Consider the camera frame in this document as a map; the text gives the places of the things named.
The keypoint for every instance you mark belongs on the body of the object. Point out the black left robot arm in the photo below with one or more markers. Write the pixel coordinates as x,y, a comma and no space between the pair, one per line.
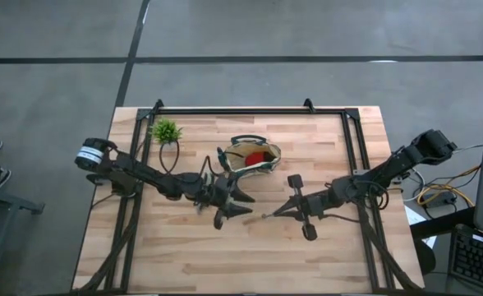
143,170

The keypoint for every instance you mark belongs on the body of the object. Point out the black power box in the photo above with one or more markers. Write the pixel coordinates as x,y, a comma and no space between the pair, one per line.
440,200

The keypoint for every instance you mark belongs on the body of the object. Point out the red object in bag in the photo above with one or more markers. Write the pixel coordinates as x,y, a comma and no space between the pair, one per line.
256,158

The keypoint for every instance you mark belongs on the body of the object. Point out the black aluminium table frame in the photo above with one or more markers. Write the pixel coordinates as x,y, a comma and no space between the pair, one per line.
245,111

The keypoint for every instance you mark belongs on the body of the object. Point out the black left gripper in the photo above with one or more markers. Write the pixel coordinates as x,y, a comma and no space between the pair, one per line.
219,193

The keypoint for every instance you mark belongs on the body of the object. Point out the white paper sheet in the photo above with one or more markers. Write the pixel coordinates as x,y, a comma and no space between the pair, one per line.
414,215

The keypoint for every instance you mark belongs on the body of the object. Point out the grey metal stand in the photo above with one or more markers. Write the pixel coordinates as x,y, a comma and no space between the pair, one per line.
3,201

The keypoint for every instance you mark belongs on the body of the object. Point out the black computer keyboard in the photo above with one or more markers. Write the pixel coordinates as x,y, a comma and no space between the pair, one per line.
477,259

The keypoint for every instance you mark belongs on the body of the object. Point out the green plant in white pot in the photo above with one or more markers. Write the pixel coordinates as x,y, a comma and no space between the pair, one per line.
166,130

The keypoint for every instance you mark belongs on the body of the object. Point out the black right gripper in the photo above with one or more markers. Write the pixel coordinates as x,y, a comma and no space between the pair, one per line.
312,205

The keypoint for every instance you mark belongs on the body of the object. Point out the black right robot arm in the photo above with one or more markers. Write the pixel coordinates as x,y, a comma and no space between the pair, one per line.
389,166

